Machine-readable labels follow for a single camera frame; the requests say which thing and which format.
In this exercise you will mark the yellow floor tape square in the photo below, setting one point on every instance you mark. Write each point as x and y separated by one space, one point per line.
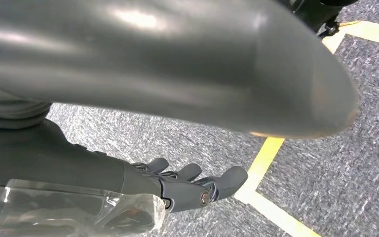
261 163

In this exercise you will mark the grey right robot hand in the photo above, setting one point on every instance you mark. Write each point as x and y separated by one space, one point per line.
176 59

